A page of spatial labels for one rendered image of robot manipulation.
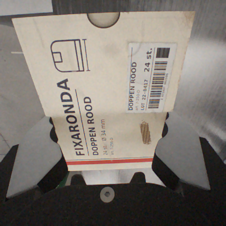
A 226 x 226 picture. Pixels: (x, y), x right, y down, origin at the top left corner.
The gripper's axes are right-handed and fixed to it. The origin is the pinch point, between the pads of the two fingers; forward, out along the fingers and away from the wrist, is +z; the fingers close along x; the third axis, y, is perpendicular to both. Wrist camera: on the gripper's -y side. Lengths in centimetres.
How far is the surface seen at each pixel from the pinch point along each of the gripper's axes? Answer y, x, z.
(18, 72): 10, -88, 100
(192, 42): -6.6, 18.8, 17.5
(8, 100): 38, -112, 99
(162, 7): -12.8, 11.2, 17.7
